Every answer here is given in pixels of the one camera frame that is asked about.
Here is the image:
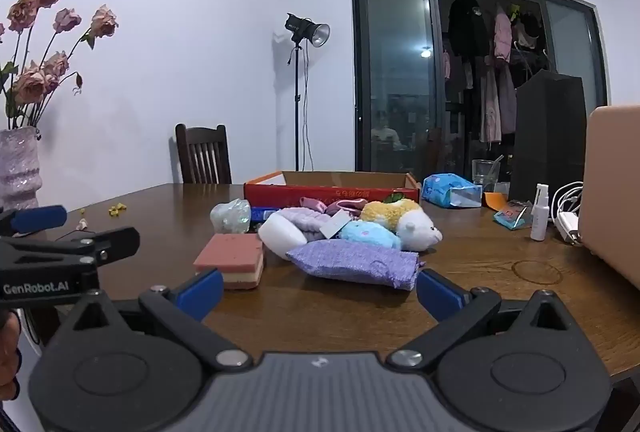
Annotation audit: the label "long mauve hanging coat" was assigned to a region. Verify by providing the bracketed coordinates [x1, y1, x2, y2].
[480, 64, 518, 143]

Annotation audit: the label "dark sliding glass door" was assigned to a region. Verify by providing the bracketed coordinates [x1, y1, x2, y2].
[351, 0, 608, 185]

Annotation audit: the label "greenish plastic bag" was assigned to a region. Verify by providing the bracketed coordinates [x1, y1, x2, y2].
[210, 198, 252, 235]

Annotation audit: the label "dark wooden chair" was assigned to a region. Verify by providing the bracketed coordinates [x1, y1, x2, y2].
[175, 123, 233, 185]

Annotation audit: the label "blue tissue pack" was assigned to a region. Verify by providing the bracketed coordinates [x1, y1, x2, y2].
[421, 173, 483, 209]

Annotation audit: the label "pink hanging jacket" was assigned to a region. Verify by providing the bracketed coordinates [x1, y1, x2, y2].
[494, 4, 513, 63]

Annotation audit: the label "purple cloth pouch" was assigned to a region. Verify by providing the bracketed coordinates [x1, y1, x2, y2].
[286, 239, 426, 291]

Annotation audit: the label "dried pink roses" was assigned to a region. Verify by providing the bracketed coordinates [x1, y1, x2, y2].
[0, 0, 120, 130]

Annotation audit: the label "blue packet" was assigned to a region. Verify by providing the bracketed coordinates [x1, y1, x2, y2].
[250, 207, 281, 225]

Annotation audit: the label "black paper bag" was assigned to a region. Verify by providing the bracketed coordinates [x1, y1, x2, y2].
[509, 71, 587, 213]

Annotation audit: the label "clear drinking glass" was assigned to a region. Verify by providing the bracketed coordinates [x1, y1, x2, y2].
[472, 158, 501, 193]

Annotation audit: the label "beige box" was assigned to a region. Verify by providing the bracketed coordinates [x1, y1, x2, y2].
[579, 104, 640, 290]

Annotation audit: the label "pink satin bow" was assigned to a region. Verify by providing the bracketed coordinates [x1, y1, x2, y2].
[300, 196, 371, 219]

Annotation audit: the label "yellow and white plush toy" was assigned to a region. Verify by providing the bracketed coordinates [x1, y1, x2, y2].
[360, 198, 443, 253]

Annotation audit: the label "red cardboard box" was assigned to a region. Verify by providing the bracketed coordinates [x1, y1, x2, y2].
[243, 170, 422, 213]

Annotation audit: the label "white cables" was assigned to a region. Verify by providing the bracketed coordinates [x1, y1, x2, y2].
[547, 182, 586, 225]

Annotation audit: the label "pale pink glitter vase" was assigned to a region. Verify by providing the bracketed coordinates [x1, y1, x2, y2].
[0, 127, 43, 213]

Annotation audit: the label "white charger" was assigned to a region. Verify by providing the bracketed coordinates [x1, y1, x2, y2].
[555, 211, 583, 245]

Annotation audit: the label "studio light on stand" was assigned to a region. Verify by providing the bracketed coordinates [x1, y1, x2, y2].
[285, 12, 331, 173]

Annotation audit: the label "white spray bottle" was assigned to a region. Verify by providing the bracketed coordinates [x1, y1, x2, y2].
[530, 183, 550, 242]

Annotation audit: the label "teal snack packet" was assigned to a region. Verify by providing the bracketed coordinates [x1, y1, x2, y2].
[492, 200, 533, 230]

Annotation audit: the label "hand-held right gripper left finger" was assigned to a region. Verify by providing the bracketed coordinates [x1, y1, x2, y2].
[55, 268, 253, 373]

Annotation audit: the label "person's left hand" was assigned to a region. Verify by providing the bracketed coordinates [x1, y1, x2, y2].
[0, 309, 22, 400]

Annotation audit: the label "light blue plush toy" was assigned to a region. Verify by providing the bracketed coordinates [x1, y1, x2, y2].
[340, 220, 402, 250]

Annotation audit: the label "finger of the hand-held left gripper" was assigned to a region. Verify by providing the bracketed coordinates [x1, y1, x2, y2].
[0, 205, 68, 237]
[55, 227, 141, 269]

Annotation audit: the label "lilac knitted headband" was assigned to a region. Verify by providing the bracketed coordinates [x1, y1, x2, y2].
[277, 207, 351, 243]

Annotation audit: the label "black hanging jacket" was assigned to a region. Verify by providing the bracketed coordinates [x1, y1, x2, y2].
[447, 0, 490, 58]

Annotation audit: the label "white foam roll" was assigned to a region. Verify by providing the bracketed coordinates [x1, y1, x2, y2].
[257, 214, 308, 258]

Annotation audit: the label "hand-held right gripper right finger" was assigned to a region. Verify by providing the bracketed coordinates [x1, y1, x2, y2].
[385, 269, 586, 373]

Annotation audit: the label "pink sponge block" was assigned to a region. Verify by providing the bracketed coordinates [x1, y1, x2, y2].
[193, 233, 266, 290]

